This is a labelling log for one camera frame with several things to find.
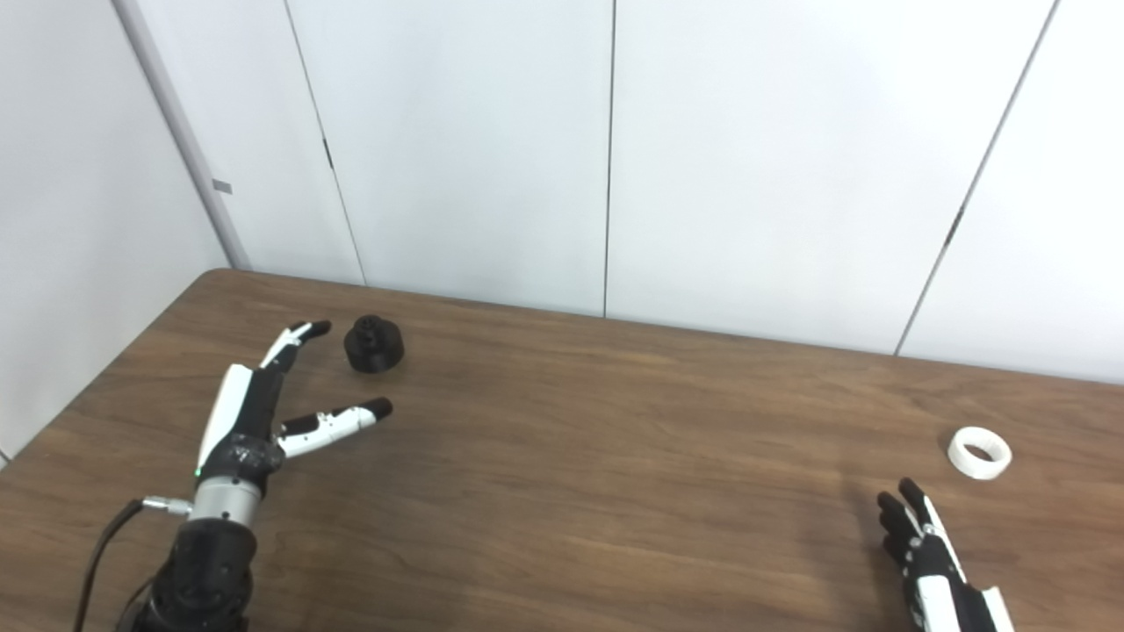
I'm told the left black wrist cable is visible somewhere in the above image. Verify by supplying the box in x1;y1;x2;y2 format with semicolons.
74;496;193;632

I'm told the white ring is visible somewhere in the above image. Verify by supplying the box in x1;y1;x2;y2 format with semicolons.
947;427;1012;480

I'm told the grey wall corner trim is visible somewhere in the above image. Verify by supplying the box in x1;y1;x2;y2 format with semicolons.
112;0;253;270

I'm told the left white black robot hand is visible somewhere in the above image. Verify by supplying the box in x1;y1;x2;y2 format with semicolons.
195;320;394;489

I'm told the round black part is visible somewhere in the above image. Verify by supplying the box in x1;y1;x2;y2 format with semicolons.
343;315;406;374

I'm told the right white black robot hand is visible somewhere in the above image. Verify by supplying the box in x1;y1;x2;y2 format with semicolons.
876;478;1016;632

